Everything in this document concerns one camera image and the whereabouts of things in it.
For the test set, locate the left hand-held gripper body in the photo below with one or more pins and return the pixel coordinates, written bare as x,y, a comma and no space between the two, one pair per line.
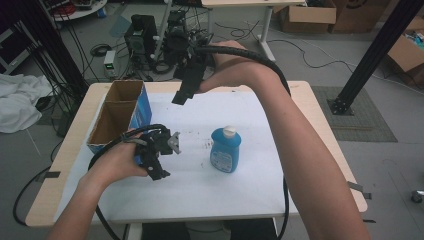
151,146

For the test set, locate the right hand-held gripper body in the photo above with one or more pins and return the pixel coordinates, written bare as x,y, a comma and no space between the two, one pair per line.
196,66

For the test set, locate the cardboard box with blue side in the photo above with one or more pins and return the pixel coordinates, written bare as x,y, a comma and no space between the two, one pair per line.
116,115

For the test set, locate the blue bottle with white cap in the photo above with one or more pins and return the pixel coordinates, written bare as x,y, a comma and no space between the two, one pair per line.
226,151

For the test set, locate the person's right hand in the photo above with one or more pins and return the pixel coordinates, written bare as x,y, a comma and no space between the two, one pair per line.
233,68

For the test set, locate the person's left hand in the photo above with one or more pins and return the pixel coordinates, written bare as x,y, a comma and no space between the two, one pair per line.
115,163

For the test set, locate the black device on stand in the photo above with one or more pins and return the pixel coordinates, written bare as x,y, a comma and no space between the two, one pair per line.
176,36

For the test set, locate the white table mat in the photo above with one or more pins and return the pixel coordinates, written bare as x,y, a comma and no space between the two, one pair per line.
200,195

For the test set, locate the black equipment box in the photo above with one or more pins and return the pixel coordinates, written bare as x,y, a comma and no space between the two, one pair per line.
140,33

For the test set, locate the white stool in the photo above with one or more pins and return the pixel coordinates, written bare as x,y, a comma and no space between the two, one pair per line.
206,231

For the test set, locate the white power supply unit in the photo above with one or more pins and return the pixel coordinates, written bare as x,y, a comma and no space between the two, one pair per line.
110,65

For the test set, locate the white background table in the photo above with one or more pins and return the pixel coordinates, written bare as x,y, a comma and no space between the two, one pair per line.
253,2

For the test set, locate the dark tape strip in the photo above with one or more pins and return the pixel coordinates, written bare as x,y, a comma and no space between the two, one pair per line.
358,188
50,174

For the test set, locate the small brown cardboard box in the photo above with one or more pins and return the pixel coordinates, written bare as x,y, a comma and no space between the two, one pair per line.
308,16

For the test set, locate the round white table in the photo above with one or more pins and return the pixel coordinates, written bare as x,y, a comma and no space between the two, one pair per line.
81,11

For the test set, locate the wooden table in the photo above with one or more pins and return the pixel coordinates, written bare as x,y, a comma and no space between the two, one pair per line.
318,111

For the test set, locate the white cloth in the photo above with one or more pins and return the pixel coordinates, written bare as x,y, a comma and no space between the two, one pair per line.
20,100

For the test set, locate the grey metal rack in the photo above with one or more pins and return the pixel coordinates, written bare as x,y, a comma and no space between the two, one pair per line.
15,50

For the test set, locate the large brown cardboard box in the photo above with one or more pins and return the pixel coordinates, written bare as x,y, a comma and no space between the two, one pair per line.
361,15

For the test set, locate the grey floor mat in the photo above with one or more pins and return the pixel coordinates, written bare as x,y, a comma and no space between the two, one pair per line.
366,121

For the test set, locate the open cardboard box with items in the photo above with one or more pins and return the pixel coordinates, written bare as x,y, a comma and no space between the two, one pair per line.
408,53

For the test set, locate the caster wheel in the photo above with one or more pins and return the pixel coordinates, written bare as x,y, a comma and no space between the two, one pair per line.
417,196

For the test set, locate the black metal post with base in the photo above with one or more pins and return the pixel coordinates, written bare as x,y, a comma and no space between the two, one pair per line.
376,56

